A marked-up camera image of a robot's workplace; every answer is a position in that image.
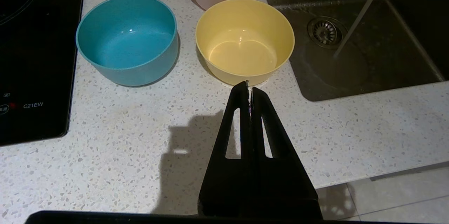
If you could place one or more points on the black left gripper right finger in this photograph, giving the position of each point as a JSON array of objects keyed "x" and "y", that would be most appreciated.
[{"x": 287, "y": 185}]

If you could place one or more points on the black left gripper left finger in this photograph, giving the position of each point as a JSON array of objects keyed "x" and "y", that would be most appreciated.
[{"x": 228, "y": 185}]

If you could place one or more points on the blue plastic bowl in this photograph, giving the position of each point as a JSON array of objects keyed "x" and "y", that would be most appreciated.
[{"x": 126, "y": 45}]

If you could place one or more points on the stainless steel sink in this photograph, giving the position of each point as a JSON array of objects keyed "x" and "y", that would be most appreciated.
[{"x": 368, "y": 69}]

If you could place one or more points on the yellow plastic bowl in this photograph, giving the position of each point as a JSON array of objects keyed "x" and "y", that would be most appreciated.
[{"x": 245, "y": 41}]

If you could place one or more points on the round metal drain strainer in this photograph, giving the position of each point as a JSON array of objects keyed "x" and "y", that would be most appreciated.
[{"x": 324, "y": 31}]

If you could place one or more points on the black induction cooktop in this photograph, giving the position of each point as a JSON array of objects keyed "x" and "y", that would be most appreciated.
[{"x": 35, "y": 59}]

